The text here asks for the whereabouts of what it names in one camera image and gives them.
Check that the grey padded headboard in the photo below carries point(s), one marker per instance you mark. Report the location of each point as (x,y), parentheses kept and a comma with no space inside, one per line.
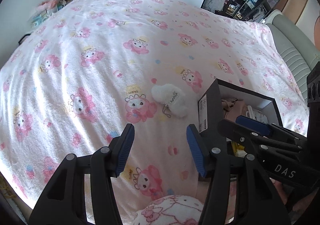
(295,48)

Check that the beige folded cloth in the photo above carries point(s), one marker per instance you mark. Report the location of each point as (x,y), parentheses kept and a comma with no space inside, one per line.
(233,108)

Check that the pink bunny print blanket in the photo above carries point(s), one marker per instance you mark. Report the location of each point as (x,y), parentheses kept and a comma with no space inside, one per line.
(74,83)

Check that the person right hand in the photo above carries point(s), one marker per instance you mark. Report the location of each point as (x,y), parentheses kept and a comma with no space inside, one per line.
(284,193)

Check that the clear cartoon phone case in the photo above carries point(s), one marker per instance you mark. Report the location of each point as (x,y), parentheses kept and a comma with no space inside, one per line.
(255,114)

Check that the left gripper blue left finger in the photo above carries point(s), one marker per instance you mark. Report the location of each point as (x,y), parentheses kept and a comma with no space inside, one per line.
(120,150)

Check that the black cardboard storage box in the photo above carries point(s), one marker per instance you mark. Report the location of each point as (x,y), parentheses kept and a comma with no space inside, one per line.
(210,112)

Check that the yellow snack bag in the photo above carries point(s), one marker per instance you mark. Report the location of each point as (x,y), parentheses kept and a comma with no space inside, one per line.
(238,150)

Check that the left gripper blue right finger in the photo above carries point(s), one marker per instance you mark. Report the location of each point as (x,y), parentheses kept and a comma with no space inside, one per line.
(199,151)

